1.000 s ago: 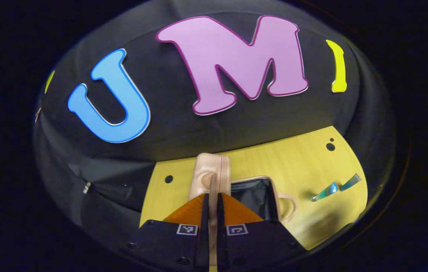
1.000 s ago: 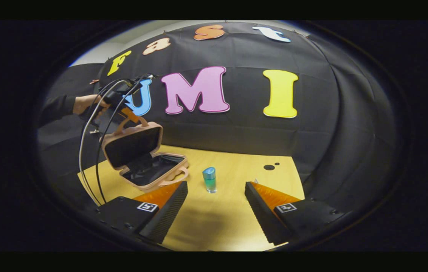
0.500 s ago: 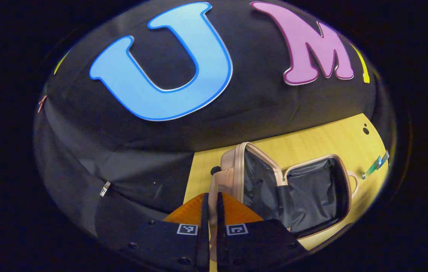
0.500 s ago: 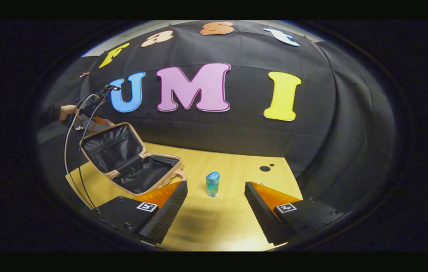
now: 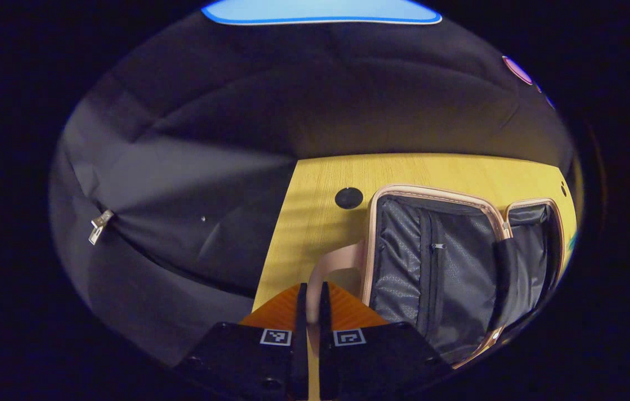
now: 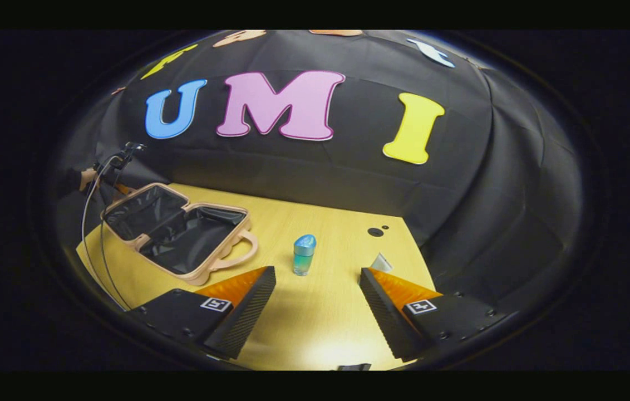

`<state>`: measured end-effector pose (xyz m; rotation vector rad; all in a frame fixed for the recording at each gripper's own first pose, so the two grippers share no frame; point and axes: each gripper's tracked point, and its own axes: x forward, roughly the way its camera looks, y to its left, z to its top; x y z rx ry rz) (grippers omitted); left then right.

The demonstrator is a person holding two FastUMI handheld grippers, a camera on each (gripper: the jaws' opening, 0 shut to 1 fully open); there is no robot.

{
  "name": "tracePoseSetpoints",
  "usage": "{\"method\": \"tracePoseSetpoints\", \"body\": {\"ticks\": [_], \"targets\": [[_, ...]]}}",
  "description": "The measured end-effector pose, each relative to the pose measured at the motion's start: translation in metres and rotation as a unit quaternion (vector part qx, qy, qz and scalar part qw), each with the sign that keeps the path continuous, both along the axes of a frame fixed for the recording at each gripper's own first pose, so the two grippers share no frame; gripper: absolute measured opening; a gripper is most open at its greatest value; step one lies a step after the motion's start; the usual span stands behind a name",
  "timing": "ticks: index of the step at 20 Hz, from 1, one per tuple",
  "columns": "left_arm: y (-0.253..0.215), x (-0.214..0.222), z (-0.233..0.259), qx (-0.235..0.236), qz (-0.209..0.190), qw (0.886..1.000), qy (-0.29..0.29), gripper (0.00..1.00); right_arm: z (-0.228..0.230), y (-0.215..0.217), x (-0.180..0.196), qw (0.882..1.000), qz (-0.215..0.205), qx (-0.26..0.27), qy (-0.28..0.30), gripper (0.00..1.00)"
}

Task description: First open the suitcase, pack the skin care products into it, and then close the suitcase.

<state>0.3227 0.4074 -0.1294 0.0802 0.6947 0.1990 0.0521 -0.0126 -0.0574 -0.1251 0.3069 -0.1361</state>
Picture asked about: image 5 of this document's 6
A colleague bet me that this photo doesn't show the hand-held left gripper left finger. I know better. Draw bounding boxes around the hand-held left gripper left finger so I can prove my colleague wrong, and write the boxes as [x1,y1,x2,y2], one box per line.
[173,283,310,401]

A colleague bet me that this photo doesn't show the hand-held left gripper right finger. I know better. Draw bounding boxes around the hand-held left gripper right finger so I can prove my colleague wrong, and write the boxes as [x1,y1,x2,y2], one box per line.
[318,281,455,401]

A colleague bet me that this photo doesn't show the pink suitcase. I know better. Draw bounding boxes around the pink suitcase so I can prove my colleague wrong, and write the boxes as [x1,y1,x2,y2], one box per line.
[307,184,566,369]

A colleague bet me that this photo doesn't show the black backdrop cloth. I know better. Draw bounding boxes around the black backdrop cloth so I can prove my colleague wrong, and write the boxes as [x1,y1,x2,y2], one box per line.
[51,0,577,368]

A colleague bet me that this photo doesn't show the metal binder clip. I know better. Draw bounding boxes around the metal binder clip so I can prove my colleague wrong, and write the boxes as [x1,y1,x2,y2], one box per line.
[88,209,115,246]

